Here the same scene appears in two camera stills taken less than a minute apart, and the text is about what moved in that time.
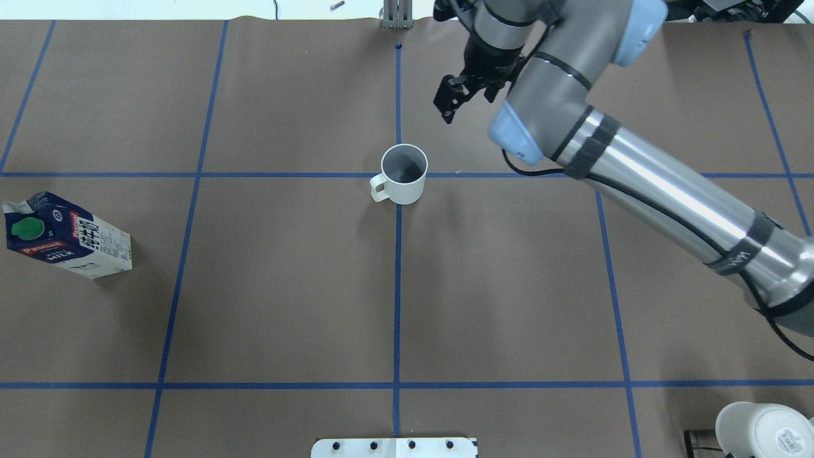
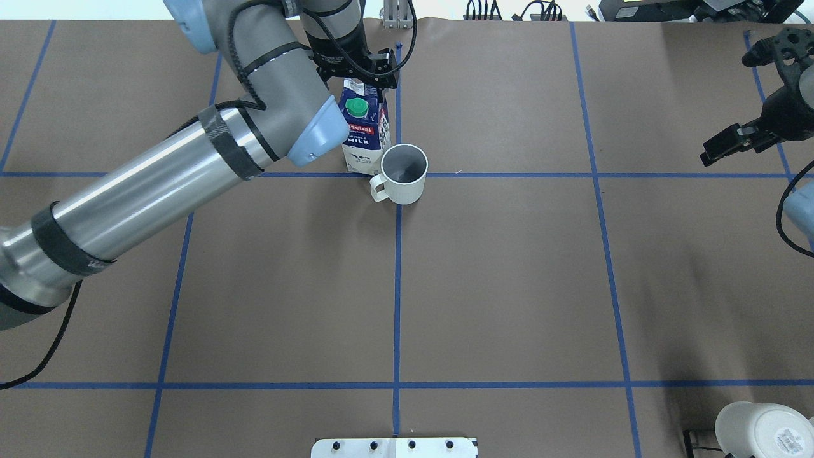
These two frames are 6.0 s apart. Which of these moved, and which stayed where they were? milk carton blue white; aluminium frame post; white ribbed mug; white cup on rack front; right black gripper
Moved: right black gripper; milk carton blue white
Stayed: aluminium frame post; white ribbed mug; white cup on rack front
